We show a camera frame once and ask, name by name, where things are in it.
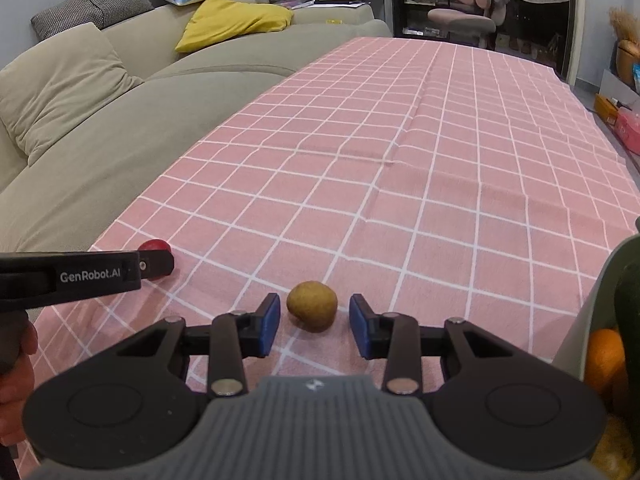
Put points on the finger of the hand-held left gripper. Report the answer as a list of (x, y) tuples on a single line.
[(157, 265)]

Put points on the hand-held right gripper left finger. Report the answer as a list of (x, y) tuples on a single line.
[(270, 325)]

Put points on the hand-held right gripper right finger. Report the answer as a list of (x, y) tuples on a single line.
[(360, 330)]

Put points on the small red apple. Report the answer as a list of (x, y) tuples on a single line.
[(155, 246)]

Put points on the brown kiwi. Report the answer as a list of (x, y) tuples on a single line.
[(311, 307)]

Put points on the green colander bowl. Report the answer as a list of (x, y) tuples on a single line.
[(585, 300)]

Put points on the orange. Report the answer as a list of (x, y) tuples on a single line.
[(605, 360), (630, 395)]

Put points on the person's left hand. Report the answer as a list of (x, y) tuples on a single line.
[(20, 400)]

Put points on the beige sofa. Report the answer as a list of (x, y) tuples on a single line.
[(150, 125)]

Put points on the pink checked tablecloth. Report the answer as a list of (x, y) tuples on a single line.
[(400, 185)]

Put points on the beige sofa back cushion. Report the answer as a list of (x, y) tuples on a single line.
[(60, 90)]

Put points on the yellow cushion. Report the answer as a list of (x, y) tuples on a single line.
[(235, 22)]

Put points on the grey houndstooth cushion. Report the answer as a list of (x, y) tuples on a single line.
[(90, 7)]

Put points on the yellow pear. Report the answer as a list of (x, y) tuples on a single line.
[(617, 447)]

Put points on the small yellow object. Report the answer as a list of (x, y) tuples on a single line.
[(335, 21)]

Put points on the stack of papers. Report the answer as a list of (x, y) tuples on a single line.
[(325, 2)]

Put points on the pink office chair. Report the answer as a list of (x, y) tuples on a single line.
[(460, 17)]

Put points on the orange box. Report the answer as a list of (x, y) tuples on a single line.
[(606, 110)]

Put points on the pink box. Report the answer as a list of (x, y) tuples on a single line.
[(629, 132)]

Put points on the blue snack bag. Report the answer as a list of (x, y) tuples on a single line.
[(636, 77)]

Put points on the vase with dried flowers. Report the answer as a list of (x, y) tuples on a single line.
[(627, 55)]

